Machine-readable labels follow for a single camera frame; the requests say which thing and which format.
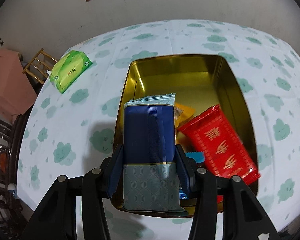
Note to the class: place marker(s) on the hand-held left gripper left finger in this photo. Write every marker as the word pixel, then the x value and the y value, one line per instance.
pixel 116 170

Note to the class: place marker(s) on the orange snack packet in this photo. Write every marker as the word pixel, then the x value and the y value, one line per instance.
pixel 185 112

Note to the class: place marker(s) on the dark wooden chair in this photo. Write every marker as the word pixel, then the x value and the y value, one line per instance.
pixel 2 155

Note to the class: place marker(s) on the cloud print tablecloth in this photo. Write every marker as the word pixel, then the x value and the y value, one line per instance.
pixel 65 130

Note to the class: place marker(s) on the red snack packet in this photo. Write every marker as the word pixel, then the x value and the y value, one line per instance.
pixel 215 140

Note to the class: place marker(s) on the green tissue pack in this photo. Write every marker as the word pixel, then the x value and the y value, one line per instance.
pixel 70 70

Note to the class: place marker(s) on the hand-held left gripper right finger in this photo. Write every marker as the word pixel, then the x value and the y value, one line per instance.
pixel 183 172

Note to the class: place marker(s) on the red patterned snack pack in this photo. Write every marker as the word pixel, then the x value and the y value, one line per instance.
pixel 220 198

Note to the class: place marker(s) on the maroon tin box gold inside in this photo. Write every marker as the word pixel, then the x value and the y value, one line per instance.
pixel 177 80

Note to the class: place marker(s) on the blue and grey snack packet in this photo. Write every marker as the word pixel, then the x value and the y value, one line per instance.
pixel 145 130

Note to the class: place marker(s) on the clear packet with blue ends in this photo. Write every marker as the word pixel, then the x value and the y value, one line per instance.
pixel 183 195

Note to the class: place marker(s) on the light blue snack packet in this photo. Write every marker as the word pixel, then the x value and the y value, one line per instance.
pixel 196 157

